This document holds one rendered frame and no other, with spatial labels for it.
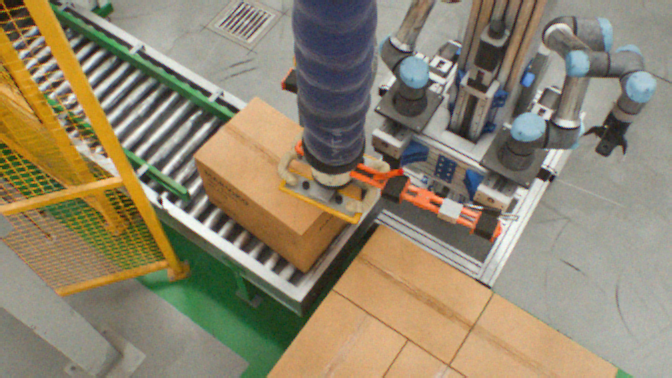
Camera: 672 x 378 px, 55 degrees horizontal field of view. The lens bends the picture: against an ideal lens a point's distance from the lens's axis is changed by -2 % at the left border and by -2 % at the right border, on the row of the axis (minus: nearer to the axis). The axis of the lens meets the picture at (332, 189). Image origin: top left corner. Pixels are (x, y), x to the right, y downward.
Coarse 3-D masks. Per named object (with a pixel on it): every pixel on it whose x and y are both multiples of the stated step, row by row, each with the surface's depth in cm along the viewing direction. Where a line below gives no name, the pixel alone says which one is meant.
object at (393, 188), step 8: (400, 176) 239; (408, 176) 238; (384, 184) 236; (392, 184) 237; (400, 184) 237; (408, 184) 236; (384, 192) 235; (392, 192) 235; (400, 192) 235; (392, 200) 237; (400, 200) 236
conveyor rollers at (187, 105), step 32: (32, 32) 365; (64, 32) 364; (32, 64) 354; (128, 64) 353; (96, 96) 343; (128, 96) 342; (160, 96) 344; (64, 128) 334; (128, 128) 335; (160, 128) 332; (192, 128) 335; (160, 160) 325; (192, 160) 323; (192, 192) 314; (256, 256) 298
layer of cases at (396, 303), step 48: (384, 240) 302; (336, 288) 290; (384, 288) 290; (432, 288) 290; (480, 288) 290; (336, 336) 280; (384, 336) 280; (432, 336) 280; (480, 336) 280; (528, 336) 280
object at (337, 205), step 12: (300, 180) 252; (312, 180) 252; (288, 192) 250; (300, 192) 249; (336, 192) 249; (312, 204) 248; (324, 204) 247; (336, 204) 247; (348, 216) 245; (360, 216) 245
